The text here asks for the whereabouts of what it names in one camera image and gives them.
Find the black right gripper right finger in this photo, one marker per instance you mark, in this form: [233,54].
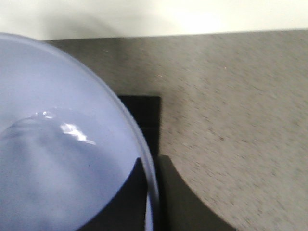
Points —
[180,208]

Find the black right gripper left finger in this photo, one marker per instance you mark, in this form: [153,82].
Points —
[127,209]

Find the light blue plastic bowl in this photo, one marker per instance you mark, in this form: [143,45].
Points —
[67,142]

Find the black glass gas stove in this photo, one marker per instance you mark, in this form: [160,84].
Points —
[146,110]

